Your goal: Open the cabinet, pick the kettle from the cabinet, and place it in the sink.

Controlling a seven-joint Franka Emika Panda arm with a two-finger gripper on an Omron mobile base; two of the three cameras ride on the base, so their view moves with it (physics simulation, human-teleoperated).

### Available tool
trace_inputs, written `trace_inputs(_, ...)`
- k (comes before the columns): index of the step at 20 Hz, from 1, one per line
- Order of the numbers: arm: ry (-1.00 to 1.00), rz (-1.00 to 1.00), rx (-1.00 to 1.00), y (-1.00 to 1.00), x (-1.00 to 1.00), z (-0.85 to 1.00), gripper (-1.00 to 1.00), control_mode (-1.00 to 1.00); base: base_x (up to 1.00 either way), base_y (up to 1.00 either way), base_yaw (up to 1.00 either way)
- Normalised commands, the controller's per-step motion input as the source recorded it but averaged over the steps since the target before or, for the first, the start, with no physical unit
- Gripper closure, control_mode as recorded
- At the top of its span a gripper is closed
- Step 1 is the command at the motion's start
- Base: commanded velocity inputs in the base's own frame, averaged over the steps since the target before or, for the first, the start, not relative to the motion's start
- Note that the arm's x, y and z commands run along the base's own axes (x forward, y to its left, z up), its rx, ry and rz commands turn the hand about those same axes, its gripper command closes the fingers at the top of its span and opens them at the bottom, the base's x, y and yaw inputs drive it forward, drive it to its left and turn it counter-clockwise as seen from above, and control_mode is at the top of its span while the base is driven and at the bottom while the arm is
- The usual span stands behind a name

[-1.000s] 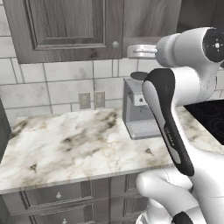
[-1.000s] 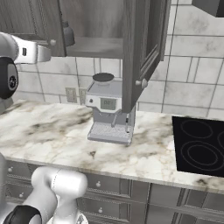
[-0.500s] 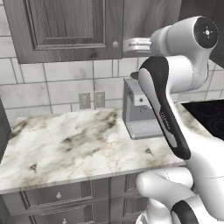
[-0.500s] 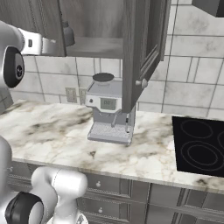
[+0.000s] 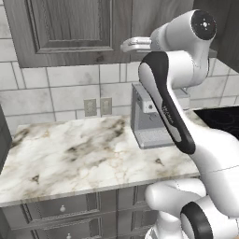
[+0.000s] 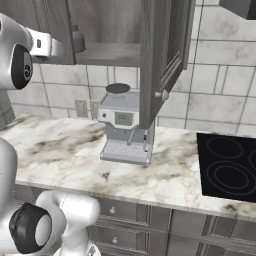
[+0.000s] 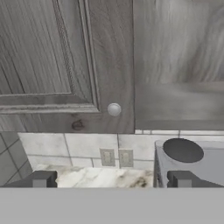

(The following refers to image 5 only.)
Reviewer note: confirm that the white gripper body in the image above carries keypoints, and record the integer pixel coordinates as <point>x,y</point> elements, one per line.
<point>134,44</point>

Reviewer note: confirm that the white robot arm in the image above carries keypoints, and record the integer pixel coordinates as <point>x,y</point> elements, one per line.
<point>174,77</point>

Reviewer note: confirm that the grey wooden cabinet door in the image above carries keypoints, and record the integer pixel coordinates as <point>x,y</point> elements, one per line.
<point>65,31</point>
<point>152,18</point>

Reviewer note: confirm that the dark grey tall cabinet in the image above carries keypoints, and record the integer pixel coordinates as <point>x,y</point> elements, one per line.
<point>3,140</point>

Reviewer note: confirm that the grey coffee machine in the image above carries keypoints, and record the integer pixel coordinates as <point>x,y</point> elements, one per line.
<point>146,124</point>

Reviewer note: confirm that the black hob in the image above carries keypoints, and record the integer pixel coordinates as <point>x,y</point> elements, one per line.
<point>222,119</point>

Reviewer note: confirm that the grey drawer front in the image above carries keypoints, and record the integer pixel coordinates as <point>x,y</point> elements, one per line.
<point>132,197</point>
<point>71,230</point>
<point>59,208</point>
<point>135,222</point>

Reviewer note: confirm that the white drawer knob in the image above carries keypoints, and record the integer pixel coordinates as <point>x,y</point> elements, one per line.
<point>68,236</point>
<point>62,208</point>

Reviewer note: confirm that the grey wall socket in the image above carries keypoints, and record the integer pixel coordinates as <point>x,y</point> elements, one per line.
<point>90,107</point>
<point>106,106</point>

